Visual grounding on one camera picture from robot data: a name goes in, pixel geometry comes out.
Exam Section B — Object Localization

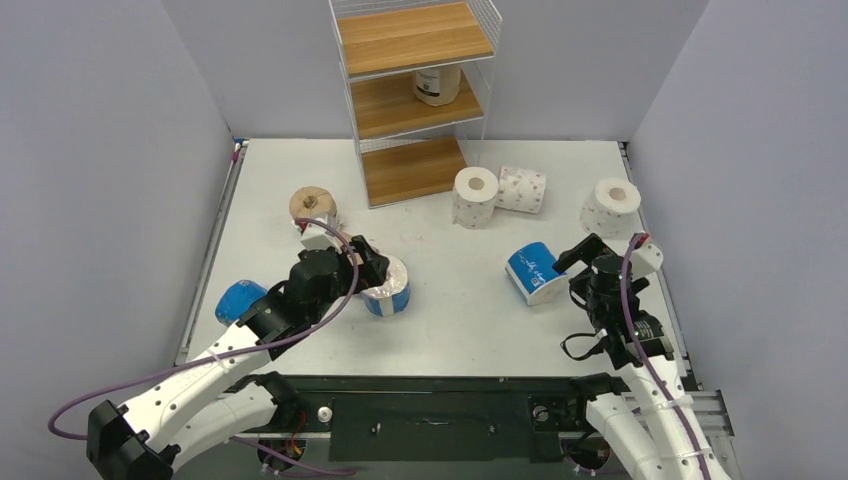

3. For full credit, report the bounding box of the blue white roll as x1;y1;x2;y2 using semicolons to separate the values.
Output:
360;254;411;317
505;242;568;306

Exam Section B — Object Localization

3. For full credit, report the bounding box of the brown paper roll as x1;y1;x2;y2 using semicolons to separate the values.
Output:
413;64;462;107

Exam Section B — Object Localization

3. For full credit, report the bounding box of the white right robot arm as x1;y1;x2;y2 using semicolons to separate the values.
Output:
553;232;729;479

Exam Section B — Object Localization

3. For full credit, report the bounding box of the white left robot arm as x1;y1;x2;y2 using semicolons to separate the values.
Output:
86;236;390;479

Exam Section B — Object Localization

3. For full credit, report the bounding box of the brown cartoon printed roll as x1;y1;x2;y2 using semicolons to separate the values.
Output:
327;230;380;256

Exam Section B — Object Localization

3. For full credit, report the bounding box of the blue white wrapped roll lying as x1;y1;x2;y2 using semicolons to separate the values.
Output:
505;242;568;306

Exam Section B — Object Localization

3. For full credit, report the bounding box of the brown roll back left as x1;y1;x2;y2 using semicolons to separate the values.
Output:
289;186;338;227

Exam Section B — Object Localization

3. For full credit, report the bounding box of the blue roll left edge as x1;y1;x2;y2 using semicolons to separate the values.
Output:
214;279;267;327

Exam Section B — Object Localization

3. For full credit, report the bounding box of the white dotted roll lying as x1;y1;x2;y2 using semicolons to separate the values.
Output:
495;166;547;214

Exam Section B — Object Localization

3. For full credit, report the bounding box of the white dotted roll upright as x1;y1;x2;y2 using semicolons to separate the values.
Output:
452;167;499;229

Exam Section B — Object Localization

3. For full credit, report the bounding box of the white roll near right wall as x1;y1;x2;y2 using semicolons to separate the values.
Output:
579;178;642;239

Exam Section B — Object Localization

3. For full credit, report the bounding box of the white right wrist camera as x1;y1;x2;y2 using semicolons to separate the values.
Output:
629;232;664;280

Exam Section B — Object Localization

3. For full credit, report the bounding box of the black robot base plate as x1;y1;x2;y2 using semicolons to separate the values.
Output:
255;374;629;463

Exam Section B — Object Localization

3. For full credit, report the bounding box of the white wire wooden shelf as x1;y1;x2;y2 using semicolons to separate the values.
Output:
329;1;503;208

